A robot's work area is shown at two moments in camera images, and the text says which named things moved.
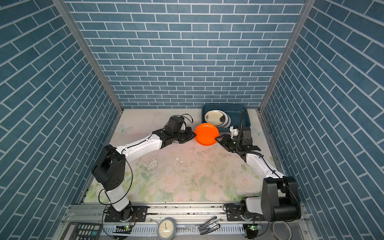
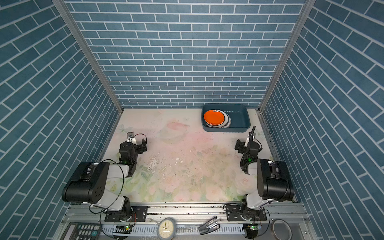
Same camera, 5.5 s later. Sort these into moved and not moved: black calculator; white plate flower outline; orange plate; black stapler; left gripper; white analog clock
Moved: orange plate; left gripper
Not moved: white plate flower outline; white analog clock; black calculator; black stapler
